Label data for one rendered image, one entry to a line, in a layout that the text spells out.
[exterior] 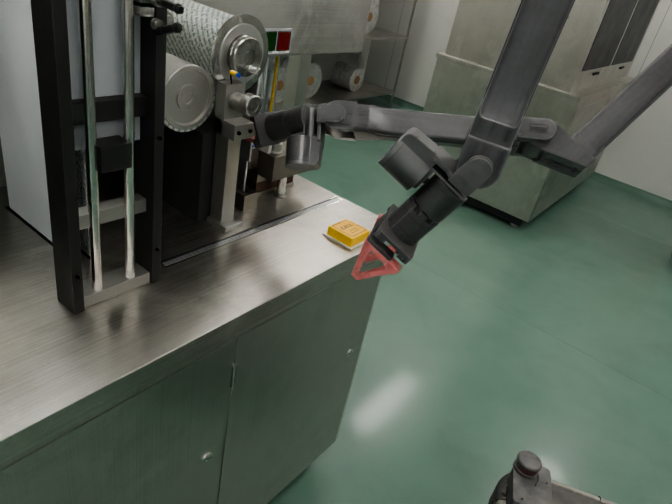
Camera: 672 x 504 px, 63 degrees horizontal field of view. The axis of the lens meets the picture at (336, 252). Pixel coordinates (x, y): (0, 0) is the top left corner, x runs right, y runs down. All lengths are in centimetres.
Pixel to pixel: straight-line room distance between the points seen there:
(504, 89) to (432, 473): 151
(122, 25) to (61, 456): 61
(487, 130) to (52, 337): 68
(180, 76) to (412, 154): 49
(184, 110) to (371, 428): 136
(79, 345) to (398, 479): 129
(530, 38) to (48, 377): 75
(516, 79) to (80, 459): 81
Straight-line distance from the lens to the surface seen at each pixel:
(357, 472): 192
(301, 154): 107
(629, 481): 238
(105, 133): 88
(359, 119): 107
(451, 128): 107
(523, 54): 72
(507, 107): 72
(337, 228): 122
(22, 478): 91
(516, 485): 171
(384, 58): 628
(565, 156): 107
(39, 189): 111
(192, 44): 114
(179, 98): 107
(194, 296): 99
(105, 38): 84
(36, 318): 96
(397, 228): 79
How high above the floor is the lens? 149
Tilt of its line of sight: 30 degrees down
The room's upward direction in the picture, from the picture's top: 12 degrees clockwise
